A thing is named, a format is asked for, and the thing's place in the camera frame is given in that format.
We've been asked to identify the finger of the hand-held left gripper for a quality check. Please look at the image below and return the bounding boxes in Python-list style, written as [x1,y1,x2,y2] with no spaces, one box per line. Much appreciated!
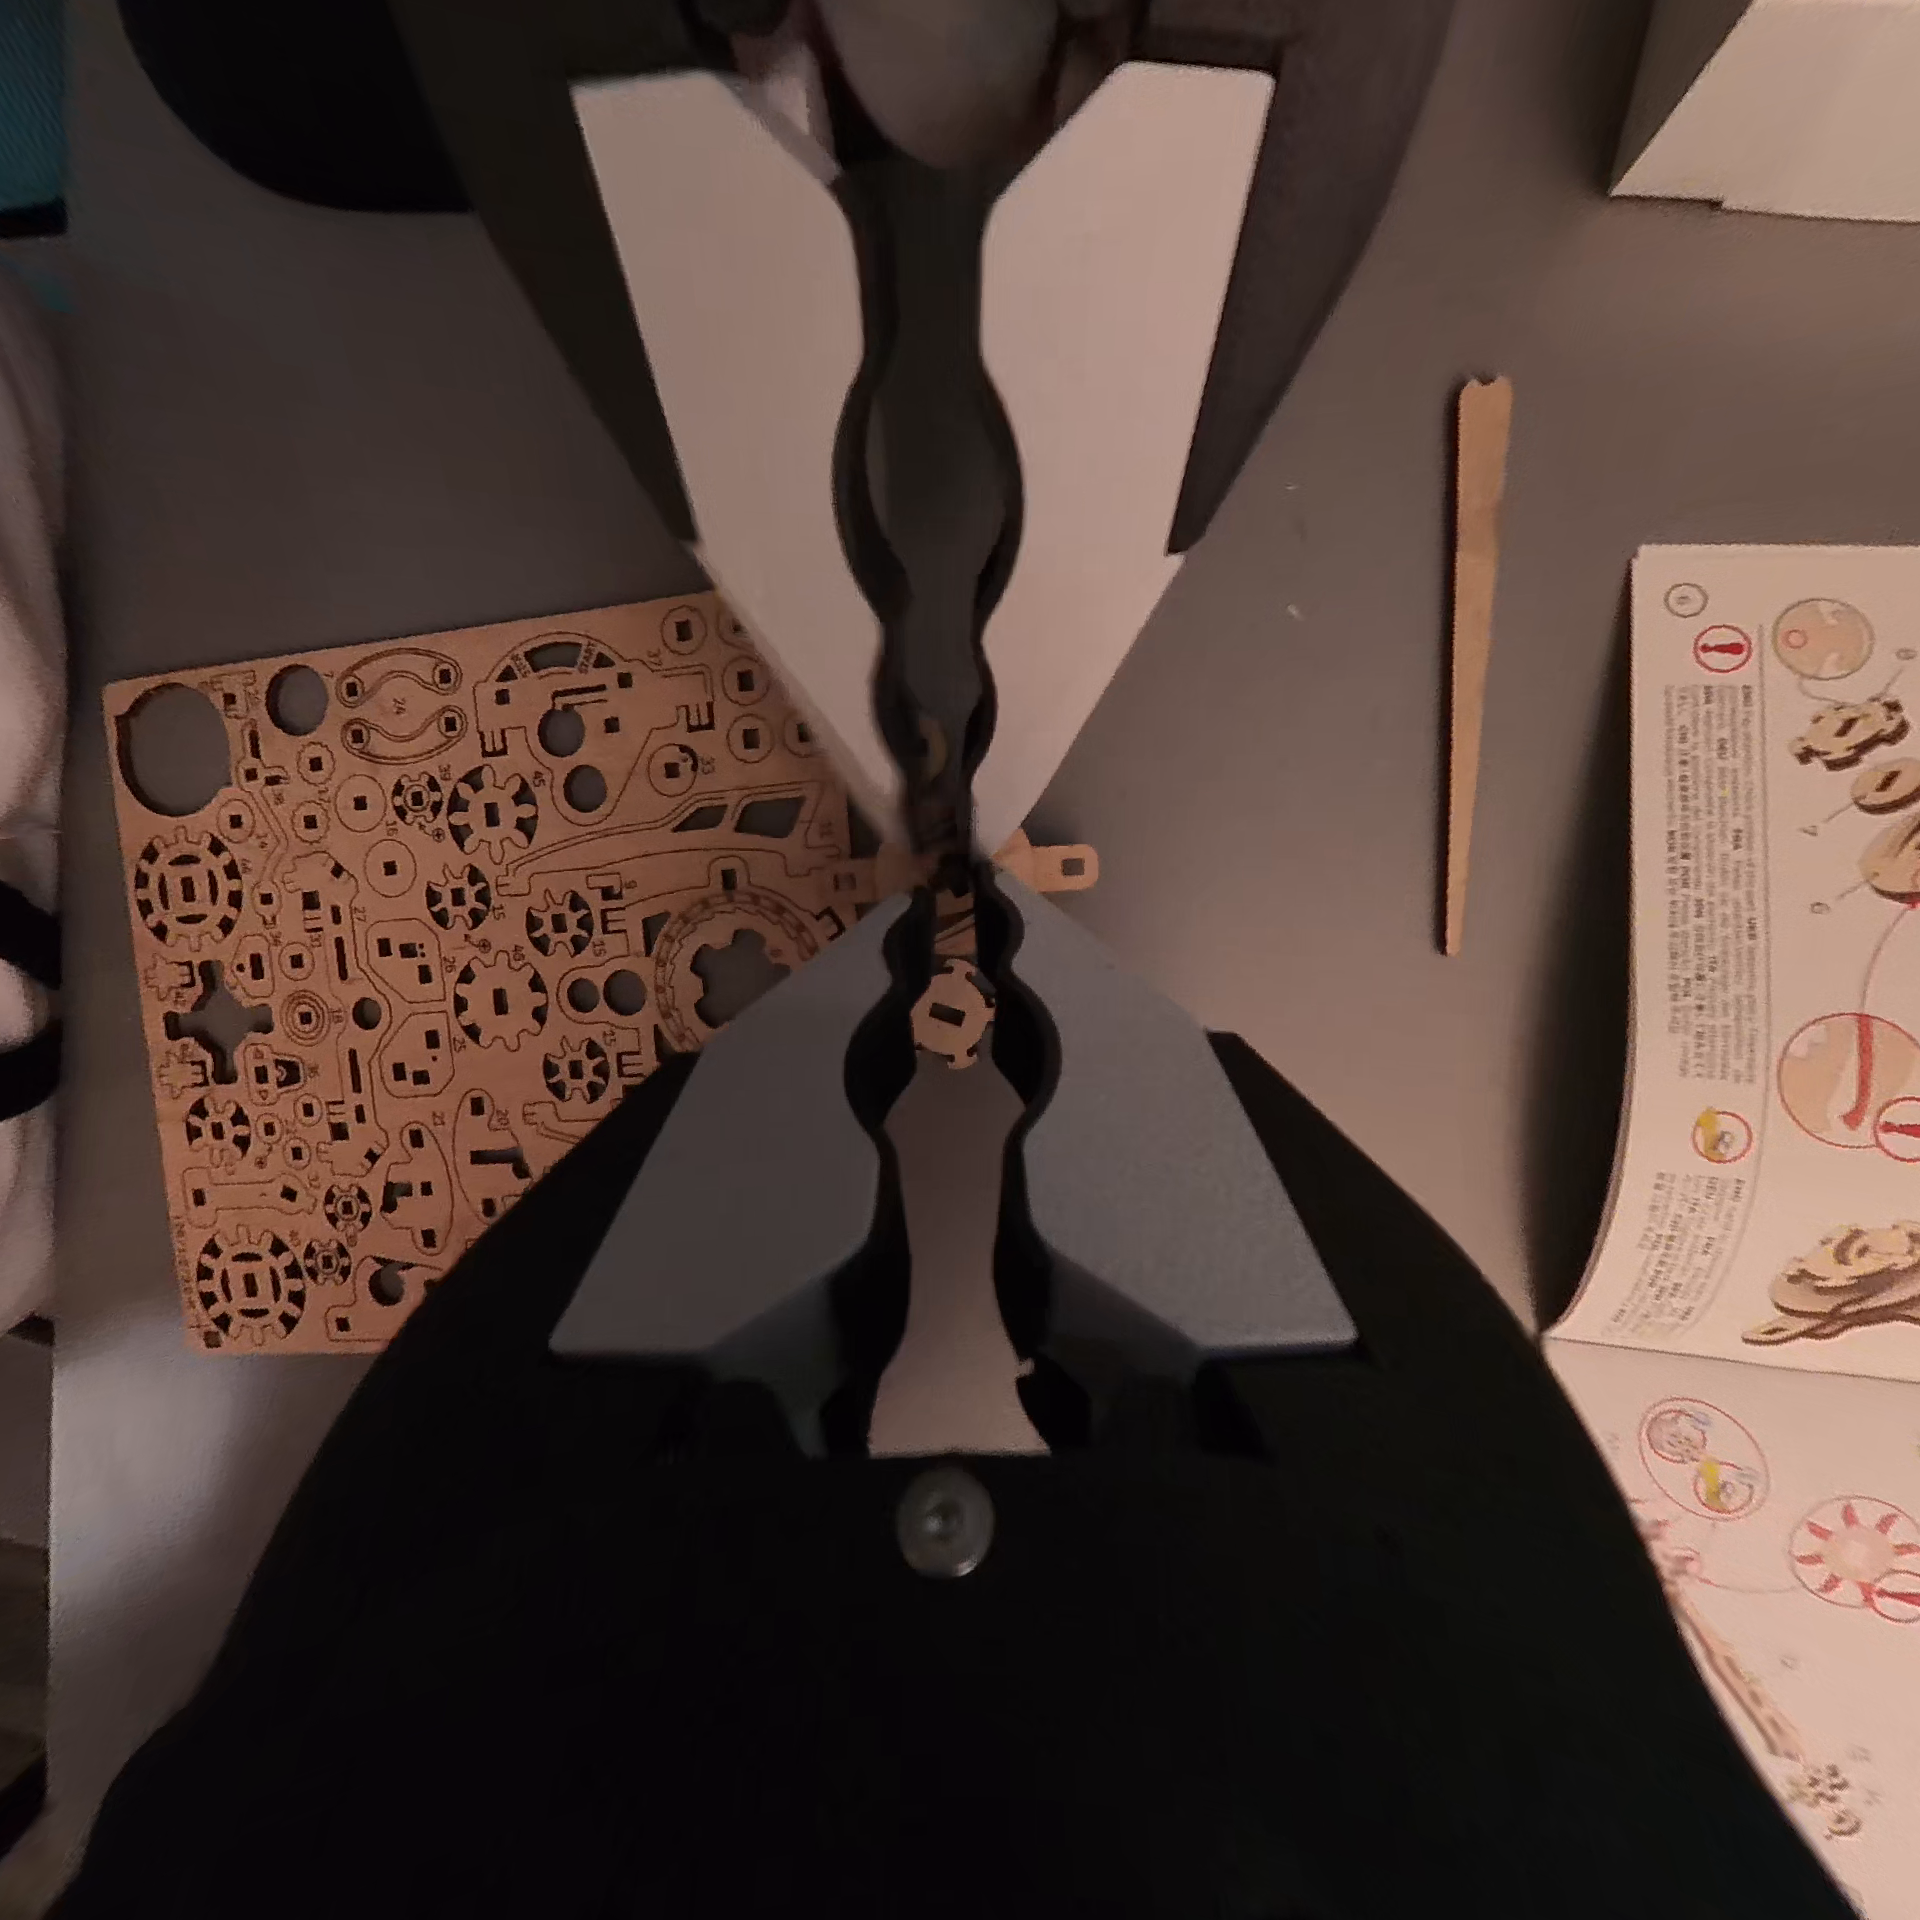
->
[566,67,923,847]
[957,60,1279,840]

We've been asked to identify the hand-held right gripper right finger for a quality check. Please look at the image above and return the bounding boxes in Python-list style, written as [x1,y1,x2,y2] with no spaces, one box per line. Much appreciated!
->
[971,866,1361,1453]

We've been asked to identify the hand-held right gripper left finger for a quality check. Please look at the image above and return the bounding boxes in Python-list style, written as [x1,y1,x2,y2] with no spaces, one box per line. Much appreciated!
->
[543,884,923,1455]

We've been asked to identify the small wooden gear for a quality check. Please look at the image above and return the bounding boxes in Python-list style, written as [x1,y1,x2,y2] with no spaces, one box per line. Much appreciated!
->
[910,960,1000,1071]

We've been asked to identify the wooden parts sheet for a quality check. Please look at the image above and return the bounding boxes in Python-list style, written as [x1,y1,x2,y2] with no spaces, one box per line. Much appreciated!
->
[103,592,902,1352]

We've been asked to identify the white cardboard box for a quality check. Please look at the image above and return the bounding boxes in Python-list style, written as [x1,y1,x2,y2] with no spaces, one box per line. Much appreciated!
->
[1608,0,1920,227]

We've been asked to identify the black wrist rest pad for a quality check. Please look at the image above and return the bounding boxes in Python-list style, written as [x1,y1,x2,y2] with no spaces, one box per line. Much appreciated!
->
[117,0,470,214]

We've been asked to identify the thin wooden stick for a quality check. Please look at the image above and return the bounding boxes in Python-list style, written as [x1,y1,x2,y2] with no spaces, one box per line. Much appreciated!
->
[1440,374,1513,960]

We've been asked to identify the instruction booklet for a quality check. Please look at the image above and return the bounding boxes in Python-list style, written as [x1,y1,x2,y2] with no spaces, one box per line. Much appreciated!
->
[1544,544,1920,1920]

